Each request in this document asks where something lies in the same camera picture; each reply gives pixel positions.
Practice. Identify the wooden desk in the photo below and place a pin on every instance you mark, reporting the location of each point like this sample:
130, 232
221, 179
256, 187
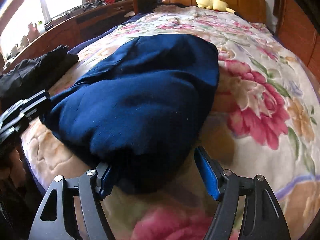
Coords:
75, 27

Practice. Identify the wooden louvered wardrobe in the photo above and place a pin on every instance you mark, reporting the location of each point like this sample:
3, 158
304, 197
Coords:
297, 30

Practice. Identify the navy blue blazer jacket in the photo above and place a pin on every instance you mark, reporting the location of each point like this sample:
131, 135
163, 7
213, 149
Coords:
140, 100

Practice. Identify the black garment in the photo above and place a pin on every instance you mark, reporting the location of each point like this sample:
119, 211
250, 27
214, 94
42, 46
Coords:
35, 72

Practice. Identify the yellow plush toy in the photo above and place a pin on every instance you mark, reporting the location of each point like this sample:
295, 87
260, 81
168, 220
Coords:
212, 3

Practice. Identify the red basket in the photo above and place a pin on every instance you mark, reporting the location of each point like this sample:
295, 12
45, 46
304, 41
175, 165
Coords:
109, 1

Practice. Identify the wooden chair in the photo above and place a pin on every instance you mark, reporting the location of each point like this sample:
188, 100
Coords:
142, 0

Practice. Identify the person's dark jacket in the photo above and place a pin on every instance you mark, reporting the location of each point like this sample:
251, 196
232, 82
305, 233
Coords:
15, 205

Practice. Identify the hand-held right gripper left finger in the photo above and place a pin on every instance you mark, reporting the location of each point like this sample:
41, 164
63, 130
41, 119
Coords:
105, 177

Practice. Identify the window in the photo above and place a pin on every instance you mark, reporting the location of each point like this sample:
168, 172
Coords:
60, 2

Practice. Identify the floral blanket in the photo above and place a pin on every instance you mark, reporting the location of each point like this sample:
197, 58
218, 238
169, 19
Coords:
262, 105

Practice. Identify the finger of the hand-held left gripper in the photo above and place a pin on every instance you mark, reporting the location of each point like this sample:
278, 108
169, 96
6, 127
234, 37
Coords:
30, 101
27, 116

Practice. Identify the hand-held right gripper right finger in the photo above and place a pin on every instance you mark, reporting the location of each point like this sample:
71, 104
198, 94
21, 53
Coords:
207, 175

